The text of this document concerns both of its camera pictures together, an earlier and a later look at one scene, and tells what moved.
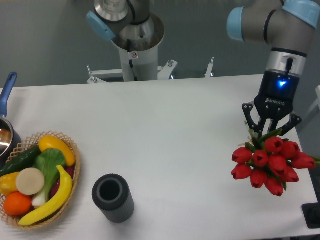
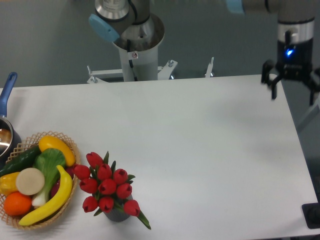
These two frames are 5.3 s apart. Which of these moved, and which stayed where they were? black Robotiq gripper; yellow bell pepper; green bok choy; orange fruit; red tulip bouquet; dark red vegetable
Moved: red tulip bouquet; black Robotiq gripper
Stayed: orange fruit; yellow bell pepper; green bok choy; dark red vegetable
